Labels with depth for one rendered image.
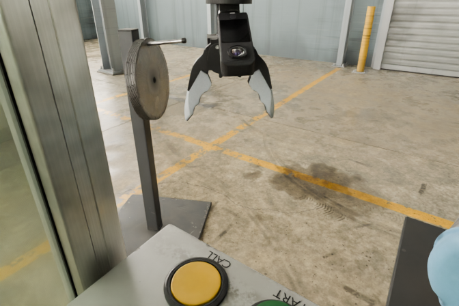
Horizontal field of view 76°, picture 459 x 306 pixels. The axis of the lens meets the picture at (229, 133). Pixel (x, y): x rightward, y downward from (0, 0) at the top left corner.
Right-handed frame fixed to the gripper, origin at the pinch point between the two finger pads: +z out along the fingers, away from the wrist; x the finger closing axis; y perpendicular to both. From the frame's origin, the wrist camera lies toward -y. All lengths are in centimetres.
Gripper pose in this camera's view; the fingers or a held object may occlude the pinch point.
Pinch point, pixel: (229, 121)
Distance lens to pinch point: 51.0
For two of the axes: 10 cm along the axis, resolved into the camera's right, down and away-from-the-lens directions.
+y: -0.8, -4.2, 9.1
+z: 0.0, 9.1, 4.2
